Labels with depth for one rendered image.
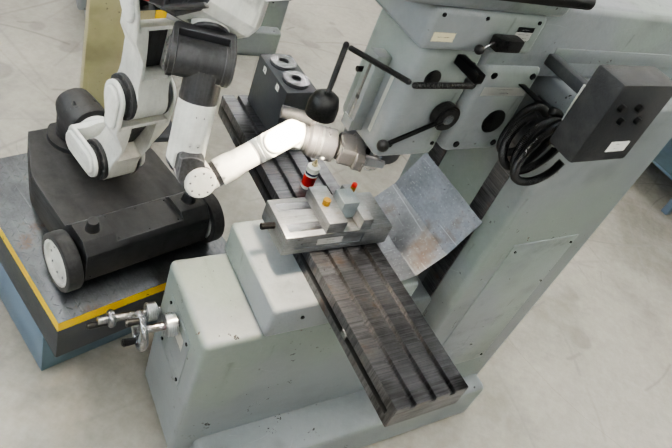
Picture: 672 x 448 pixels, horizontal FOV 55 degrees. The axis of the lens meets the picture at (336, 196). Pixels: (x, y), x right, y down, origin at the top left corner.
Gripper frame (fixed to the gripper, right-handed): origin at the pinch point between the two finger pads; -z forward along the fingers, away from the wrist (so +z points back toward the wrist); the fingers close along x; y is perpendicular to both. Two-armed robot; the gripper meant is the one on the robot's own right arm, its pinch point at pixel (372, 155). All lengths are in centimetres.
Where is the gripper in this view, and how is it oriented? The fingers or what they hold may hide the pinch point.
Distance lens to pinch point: 170.0
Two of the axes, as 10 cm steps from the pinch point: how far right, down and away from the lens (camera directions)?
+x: -0.3, -6.6, 7.5
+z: -9.4, -2.3, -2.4
